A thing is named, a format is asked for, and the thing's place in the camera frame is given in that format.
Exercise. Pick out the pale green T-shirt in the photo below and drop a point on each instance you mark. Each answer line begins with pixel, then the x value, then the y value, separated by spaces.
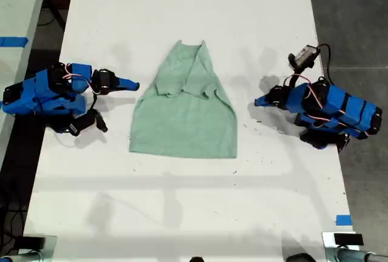
pixel 185 122

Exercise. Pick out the black rounded object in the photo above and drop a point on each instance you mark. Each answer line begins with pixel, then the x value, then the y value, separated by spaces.
pixel 300 257

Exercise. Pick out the small black box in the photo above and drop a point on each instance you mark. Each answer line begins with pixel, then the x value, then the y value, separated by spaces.
pixel 30 243
pixel 348 239

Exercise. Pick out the pale side table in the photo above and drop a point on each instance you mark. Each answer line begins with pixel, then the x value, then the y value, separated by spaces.
pixel 18 7

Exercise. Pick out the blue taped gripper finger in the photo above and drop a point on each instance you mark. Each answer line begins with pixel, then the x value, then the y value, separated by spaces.
pixel 128 87
pixel 263 103
pixel 263 98
pixel 128 82

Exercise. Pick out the small black knob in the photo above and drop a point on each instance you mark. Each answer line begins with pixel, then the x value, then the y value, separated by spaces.
pixel 197 259

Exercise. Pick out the white mounting plate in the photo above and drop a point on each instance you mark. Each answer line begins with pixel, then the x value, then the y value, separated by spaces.
pixel 328 240

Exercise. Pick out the long blue tape strip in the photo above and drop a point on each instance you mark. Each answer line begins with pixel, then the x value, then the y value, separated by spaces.
pixel 13 41

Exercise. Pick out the curved black camera stalk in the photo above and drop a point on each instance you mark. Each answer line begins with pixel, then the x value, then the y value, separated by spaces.
pixel 293 80

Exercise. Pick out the thin black camera stalk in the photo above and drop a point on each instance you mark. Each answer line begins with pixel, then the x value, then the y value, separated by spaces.
pixel 93 102

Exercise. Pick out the blue grey tube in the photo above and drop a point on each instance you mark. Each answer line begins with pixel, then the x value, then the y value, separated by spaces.
pixel 354 256

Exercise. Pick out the black camera box white label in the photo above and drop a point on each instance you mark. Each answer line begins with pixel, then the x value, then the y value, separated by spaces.
pixel 86 122

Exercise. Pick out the grey black camera box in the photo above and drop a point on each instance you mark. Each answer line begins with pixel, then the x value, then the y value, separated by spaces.
pixel 304 56

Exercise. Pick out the grey metal bracket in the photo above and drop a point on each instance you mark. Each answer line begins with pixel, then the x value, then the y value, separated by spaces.
pixel 51 245

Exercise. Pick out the short blue tape piece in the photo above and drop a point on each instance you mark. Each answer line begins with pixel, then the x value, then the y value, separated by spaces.
pixel 343 220

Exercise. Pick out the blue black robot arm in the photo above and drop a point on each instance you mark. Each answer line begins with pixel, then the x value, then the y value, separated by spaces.
pixel 45 98
pixel 348 110

